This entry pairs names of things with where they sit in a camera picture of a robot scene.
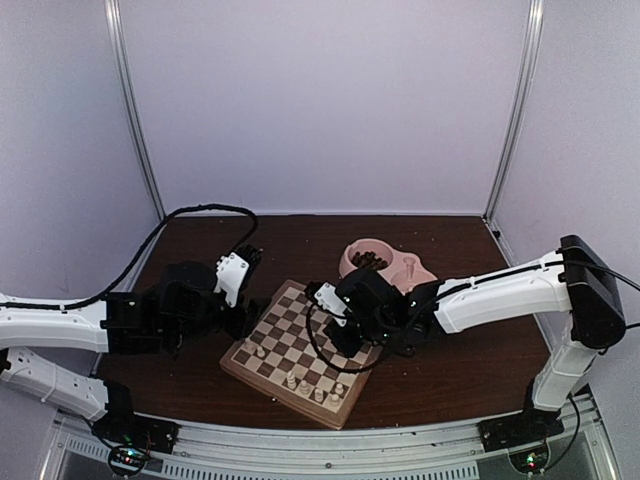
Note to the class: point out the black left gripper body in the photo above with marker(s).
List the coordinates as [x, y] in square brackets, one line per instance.
[241, 326]

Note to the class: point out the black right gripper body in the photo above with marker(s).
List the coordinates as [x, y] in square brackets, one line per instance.
[377, 331]

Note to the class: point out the pink double bowl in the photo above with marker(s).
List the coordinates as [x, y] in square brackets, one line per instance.
[403, 270]

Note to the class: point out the white bishop piece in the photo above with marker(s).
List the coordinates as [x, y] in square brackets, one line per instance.
[304, 388]

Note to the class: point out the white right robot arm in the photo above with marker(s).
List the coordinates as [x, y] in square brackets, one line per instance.
[573, 279]

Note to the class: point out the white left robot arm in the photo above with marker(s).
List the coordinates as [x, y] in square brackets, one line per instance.
[189, 301]

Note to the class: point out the wooden chess board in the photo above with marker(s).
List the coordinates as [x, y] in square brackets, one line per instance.
[281, 332]

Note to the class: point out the dark chess pieces pile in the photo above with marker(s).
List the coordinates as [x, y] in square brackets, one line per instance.
[369, 260]

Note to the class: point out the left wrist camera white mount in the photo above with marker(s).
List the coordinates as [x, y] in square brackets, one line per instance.
[233, 272]

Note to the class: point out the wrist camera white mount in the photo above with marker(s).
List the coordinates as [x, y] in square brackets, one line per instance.
[323, 296]
[233, 272]

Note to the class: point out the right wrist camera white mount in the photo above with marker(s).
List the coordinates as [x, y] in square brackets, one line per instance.
[323, 296]

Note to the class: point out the front aluminium rail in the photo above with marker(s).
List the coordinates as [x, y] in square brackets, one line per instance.
[452, 450]

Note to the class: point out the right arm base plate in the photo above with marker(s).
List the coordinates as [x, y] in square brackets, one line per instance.
[515, 430]

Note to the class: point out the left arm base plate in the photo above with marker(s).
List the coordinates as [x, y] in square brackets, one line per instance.
[144, 433]

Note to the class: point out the right aluminium frame post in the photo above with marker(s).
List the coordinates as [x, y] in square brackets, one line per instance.
[528, 63]

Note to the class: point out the aluminium frame post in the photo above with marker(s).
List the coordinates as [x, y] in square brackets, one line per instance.
[528, 63]
[118, 41]

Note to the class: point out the left aluminium frame post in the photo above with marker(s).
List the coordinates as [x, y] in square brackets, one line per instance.
[118, 41]

